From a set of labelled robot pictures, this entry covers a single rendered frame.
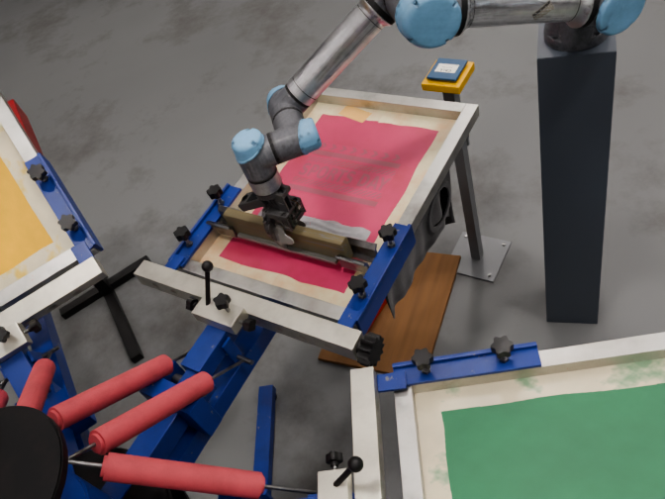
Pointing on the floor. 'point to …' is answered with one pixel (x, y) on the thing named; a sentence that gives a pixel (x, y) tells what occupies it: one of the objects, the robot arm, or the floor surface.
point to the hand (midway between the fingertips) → (287, 237)
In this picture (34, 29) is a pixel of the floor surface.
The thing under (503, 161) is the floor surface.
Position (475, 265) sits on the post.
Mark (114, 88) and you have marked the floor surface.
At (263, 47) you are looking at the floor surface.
